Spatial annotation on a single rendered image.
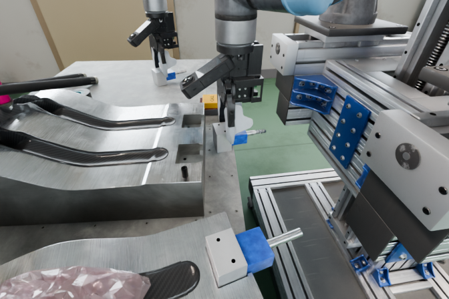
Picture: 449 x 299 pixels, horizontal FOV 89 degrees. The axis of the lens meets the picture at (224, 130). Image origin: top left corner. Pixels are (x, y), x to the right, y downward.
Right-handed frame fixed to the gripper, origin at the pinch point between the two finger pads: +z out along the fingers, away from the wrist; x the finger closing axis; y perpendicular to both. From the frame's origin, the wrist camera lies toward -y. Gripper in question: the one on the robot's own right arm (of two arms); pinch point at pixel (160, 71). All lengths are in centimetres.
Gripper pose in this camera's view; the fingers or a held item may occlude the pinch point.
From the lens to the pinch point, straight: 92.1
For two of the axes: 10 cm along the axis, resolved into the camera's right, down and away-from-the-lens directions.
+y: 8.2, -3.3, 4.6
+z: 0.0, 8.2, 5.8
